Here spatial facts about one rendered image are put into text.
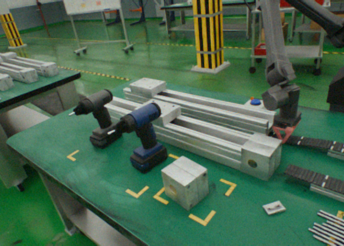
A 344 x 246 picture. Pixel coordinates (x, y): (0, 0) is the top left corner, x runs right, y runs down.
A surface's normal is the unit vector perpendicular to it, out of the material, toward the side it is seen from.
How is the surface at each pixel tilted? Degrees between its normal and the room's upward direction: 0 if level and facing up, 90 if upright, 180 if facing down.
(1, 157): 90
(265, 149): 0
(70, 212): 90
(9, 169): 90
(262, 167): 90
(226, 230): 0
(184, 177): 0
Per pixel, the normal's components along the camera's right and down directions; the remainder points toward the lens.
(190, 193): 0.66, 0.29
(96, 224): -0.13, -0.87
